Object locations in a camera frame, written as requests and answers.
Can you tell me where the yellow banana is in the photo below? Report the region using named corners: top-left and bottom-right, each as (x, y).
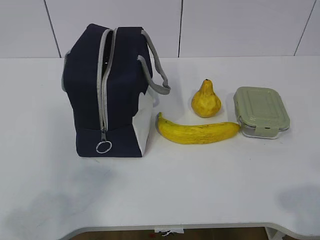
top-left (156, 112), bottom-right (241, 145)

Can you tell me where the navy insulated lunch bag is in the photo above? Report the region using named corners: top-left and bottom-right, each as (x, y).
top-left (61, 24), bottom-right (171, 158)

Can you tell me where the glass container green lid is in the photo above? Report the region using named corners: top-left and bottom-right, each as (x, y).
top-left (233, 86), bottom-right (290, 139)

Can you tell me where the yellow pear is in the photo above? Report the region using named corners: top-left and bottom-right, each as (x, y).
top-left (191, 79), bottom-right (222, 118)

